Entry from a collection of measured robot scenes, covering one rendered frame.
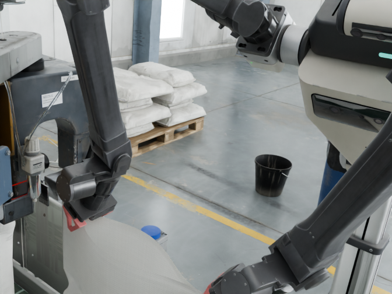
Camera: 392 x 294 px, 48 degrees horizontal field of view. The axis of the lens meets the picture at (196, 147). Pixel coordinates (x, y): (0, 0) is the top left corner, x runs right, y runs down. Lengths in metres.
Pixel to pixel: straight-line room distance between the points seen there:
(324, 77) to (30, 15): 5.11
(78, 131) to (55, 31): 5.00
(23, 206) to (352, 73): 0.79
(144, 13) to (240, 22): 6.08
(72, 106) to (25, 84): 0.14
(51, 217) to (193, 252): 1.20
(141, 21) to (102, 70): 6.27
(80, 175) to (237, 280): 0.38
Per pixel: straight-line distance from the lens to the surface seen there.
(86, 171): 0.90
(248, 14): 0.91
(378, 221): 1.27
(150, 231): 1.33
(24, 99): 1.01
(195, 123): 4.63
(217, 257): 2.72
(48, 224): 1.80
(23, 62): 0.96
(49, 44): 6.06
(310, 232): 0.63
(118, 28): 6.81
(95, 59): 0.74
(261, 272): 0.68
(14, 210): 1.09
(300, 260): 0.69
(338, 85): 0.97
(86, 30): 0.71
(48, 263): 1.91
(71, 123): 1.11
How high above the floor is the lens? 1.58
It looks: 22 degrees down
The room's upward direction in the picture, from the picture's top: 6 degrees clockwise
